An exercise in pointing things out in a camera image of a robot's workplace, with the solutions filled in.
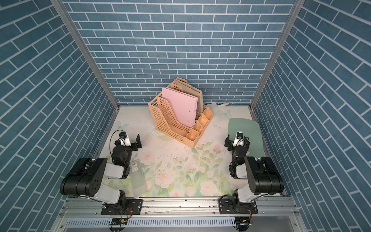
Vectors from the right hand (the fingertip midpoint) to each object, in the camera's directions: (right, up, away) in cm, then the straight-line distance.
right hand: (238, 136), depth 90 cm
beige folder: (-28, +28, 0) cm, 40 cm away
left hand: (-65, +1, -1) cm, 65 cm away
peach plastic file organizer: (-48, +15, -5) cm, 51 cm away
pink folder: (-34, +19, -1) cm, 39 cm away
